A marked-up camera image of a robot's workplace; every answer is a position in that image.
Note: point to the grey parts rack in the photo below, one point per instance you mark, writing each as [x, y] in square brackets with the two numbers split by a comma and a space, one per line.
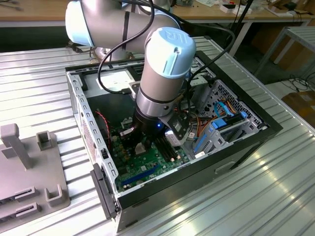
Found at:
[37, 172]

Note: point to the grey power supply unit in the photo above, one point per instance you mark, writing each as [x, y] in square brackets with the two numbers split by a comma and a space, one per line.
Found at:
[93, 84]

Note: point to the brown cardboard box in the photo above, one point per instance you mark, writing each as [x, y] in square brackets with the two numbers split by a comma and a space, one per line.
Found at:
[300, 105]

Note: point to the blue expansion slot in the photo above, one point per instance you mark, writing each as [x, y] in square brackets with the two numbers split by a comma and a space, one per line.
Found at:
[140, 175]

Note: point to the white flat box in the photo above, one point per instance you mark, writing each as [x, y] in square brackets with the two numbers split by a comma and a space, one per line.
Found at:
[227, 8]

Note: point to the perforated metal disk bay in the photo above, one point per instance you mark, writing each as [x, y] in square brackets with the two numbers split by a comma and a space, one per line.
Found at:
[219, 142]

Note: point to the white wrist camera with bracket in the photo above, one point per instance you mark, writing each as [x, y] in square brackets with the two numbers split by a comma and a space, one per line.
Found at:
[172, 138]

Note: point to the black RAM slot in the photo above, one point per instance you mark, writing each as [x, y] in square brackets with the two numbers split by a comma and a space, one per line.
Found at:
[170, 151]
[173, 151]
[167, 152]
[164, 153]

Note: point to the green motherboard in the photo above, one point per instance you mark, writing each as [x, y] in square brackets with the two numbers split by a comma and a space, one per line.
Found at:
[147, 167]

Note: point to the silver CPU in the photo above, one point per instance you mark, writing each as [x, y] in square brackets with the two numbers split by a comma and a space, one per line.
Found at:
[140, 148]

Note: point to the metal drive cage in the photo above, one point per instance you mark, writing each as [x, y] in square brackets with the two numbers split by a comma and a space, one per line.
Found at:
[201, 78]

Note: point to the blue plastic rail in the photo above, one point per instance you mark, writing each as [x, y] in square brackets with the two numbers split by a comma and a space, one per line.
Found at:
[199, 143]

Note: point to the blue disk carrier with disk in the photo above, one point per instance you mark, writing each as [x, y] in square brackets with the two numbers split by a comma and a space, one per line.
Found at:
[217, 124]

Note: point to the wooden desk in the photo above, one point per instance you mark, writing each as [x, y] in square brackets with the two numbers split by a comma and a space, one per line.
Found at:
[256, 17]

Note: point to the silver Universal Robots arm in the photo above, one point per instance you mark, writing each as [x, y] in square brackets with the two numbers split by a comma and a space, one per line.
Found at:
[167, 73]

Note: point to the metal frame side table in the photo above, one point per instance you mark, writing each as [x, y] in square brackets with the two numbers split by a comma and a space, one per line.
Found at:
[300, 32]

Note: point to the black open PC case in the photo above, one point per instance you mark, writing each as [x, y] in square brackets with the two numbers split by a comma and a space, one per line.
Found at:
[197, 186]

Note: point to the black case latch bar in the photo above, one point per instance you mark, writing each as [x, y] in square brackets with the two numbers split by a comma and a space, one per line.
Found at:
[103, 189]

